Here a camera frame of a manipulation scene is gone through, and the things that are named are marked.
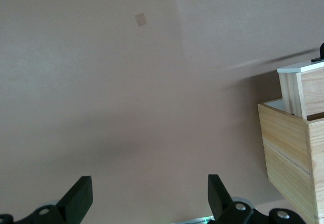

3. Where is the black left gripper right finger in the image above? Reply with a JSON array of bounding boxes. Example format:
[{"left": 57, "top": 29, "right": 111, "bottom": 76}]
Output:
[{"left": 206, "top": 174, "right": 306, "bottom": 224}]

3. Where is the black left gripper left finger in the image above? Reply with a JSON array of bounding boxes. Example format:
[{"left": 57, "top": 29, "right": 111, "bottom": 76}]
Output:
[{"left": 15, "top": 175, "right": 94, "bottom": 224}]

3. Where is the wooden drawer with white front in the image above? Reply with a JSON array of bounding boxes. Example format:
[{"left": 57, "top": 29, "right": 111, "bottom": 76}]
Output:
[{"left": 277, "top": 60, "right": 324, "bottom": 120}]

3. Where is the black drawer handle bar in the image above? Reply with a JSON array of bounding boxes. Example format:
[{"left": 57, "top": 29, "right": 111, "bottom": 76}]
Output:
[{"left": 311, "top": 43, "right": 324, "bottom": 63}]

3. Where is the light wooden drawer cabinet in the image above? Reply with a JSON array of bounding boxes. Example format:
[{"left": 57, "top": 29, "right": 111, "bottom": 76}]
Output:
[{"left": 257, "top": 99, "right": 324, "bottom": 224}]

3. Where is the small square tape patch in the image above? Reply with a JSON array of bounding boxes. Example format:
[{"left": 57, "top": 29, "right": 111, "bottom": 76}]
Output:
[{"left": 134, "top": 12, "right": 148, "bottom": 28}]

